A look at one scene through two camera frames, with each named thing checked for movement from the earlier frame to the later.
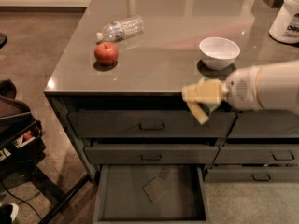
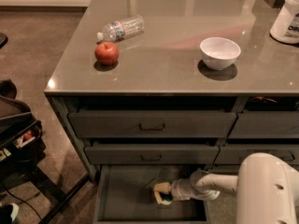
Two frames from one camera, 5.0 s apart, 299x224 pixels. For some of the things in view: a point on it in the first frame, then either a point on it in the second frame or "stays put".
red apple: (106, 53) stays put
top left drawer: (150, 124) stays put
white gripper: (240, 88) → (179, 189)
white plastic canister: (285, 26) stays put
